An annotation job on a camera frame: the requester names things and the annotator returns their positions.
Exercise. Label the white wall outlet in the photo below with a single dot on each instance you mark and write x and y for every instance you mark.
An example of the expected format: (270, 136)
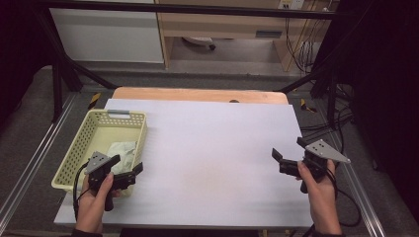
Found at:
(291, 4)

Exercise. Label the white cabinet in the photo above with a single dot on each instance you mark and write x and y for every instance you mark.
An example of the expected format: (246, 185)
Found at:
(105, 36)

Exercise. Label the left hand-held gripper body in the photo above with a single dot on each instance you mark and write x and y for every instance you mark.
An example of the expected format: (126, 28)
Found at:
(97, 163)

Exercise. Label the black metal stand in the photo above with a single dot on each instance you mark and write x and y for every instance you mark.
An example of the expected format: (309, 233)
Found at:
(331, 89)
(57, 82)

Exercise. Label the pale yellow perforated plastic basket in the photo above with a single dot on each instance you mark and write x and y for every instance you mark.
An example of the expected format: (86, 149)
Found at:
(89, 138)

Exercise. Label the yellow black floor tape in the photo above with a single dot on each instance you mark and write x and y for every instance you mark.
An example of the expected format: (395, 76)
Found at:
(94, 100)
(308, 106)

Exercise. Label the white table cover sheet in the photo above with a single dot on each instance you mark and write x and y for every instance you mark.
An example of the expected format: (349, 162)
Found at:
(214, 158)

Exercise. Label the black metal crossbar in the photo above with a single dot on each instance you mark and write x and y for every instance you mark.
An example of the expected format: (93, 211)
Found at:
(197, 9)

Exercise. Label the black curtain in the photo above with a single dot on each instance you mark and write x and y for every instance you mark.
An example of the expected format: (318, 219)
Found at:
(16, 49)
(385, 82)

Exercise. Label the person's left hand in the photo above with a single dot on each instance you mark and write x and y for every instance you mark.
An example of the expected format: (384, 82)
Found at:
(90, 210)

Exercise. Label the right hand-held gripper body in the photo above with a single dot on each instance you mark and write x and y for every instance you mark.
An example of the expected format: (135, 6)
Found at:
(321, 151)

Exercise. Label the person's right hand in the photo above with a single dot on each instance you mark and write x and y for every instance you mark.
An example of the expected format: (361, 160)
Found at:
(324, 204)

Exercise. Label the aluminium floor rail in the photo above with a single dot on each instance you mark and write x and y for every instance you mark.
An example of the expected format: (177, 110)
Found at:
(359, 194)
(36, 154)

